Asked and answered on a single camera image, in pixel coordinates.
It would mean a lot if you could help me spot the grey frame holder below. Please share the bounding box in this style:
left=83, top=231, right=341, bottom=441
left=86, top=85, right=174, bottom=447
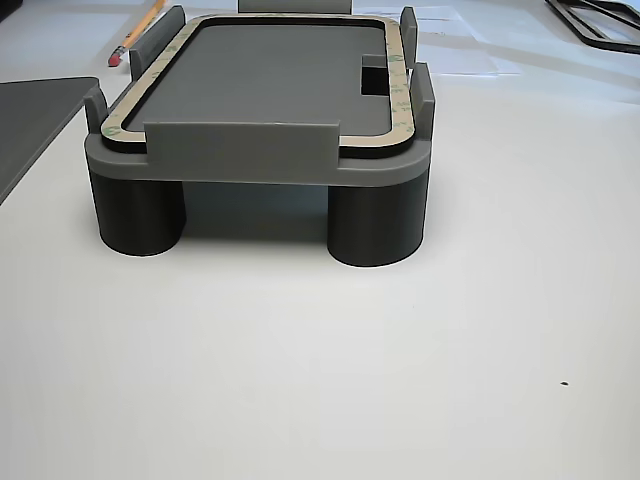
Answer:
left=83, top=0, right=438, bottom=269

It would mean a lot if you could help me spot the beige rectangular frame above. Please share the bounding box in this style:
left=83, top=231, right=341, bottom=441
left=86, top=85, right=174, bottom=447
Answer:
left=99, top=13, right=418, bottom=158

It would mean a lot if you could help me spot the black rectangular frame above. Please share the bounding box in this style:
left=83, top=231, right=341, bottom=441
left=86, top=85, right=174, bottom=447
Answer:
left=544, top=0, right=640, bottom=56

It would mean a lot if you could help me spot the grey rectangular mat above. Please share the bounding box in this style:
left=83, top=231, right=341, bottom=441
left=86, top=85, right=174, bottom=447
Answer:
left=0, top=75, right=102, bottom=205

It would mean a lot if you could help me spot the yellow pencil with eraser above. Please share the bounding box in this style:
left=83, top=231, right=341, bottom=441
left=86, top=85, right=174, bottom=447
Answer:
left=106, top=0, right=167, bottom=68

